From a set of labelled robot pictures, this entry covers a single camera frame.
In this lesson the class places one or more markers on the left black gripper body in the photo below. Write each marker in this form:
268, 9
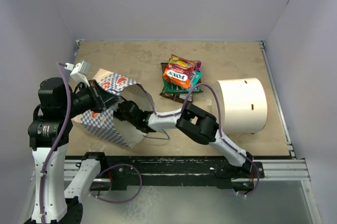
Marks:
83, 100

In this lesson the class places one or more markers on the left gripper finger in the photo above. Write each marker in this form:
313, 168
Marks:
110, 100
98, 96

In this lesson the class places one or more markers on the blue checkered paper bag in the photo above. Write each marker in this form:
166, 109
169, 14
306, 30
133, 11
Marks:
105, 125

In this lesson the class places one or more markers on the green Real crisps bag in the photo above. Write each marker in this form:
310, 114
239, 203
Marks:
175, 89

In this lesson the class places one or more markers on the brown snack packet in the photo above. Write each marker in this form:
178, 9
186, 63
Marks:
177, 97

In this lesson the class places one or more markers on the orange Fox's candy bag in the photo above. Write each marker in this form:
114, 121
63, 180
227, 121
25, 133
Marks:
179, 71

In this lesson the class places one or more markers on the teal Fox's candy bag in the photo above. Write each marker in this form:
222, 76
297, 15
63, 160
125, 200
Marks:
195, 77

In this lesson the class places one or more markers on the purple candy bag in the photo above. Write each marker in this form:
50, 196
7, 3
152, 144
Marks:
197, 65

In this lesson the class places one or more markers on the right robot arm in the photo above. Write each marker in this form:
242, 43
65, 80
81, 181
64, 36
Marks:
197, 124

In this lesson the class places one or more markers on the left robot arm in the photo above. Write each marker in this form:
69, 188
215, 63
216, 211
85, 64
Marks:
49, 138

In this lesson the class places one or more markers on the white cylindrical container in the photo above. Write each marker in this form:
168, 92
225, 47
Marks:
243, 105

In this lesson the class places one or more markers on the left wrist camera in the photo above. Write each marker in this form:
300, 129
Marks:
79, 71

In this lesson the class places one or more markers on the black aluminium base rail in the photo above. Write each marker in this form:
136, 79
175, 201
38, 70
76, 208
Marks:
211, 171

